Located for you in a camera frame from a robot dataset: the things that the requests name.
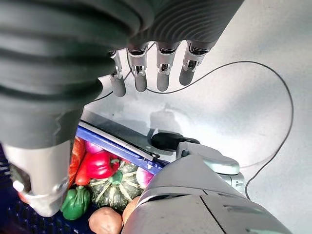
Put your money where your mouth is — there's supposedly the orange red vegetable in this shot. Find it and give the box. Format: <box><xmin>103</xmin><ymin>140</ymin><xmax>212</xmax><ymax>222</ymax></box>
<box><xmin>68</xmin><ymin>137</ymin><xmax>86</xmax><ymax>188</ymax></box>

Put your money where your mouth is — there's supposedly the thin black cable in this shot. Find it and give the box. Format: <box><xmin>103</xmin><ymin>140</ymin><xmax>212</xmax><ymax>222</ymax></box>
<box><xmin>92</xmin><ymin>41</ymin><xmax>294</xmax><ymax>201</ymax></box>

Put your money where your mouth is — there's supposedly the green bell pepper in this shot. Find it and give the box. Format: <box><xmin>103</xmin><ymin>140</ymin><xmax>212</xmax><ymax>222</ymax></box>
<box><xmin>60</xmin><ymin>186</ymin><xmax>91</xmax><ymax>221</ymax></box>

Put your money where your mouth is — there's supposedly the red bell pepper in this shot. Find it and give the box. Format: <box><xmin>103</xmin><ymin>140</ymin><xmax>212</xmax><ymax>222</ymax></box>
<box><xmin>85</xmin><ymin>151</ymin><xmax>120</xmax><ymax>180</ymax></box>

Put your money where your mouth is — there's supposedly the purple onion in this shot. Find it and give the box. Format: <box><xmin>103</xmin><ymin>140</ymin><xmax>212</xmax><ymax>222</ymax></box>
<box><xmin>136</xmin><ymin>167</ymin><xmax>154</xmax><ymax>189</ymax></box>
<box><xmin>84</xmin><ymin>140</ymin><xmax>104</xmax><ymax>154</ymax></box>

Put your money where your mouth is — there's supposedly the blue plastic crate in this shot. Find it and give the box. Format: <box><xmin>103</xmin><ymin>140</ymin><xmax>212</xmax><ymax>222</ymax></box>
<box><xmin>0</xmin><ymin>121</ymin><xmax>171</xmax><ymax>234</ymax></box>

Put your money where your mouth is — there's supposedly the dark robot foot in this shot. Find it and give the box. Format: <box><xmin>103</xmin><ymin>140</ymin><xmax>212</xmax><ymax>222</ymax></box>
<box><xmin>150</xmin><ymin>132</ymin><xmax>201</xmax><ymax>151</ymax></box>

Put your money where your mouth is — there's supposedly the brown potato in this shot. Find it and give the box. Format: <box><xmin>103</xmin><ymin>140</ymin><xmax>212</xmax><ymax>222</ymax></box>
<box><xmin>88</xmin><ymin>207</ymin><xmax>123</xmax><ymax>234</ymax></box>
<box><xmin>121</xmin><ymin>196</ymin><xmax>141</xmax><ymax>225</ymax></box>

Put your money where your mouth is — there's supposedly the green striped pumpkin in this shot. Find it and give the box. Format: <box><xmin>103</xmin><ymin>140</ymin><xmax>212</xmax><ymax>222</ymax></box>
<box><xmin>88</xmin><ymin>161</ymin><xmax>145</xmax><ymax>212</ymax></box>

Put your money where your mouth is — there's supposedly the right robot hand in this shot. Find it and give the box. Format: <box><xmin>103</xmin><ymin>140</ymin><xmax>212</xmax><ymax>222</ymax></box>
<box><xmin>0</xmin><ymin>0</ymin><xmax>245</xmax><ymax>218</ymax></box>

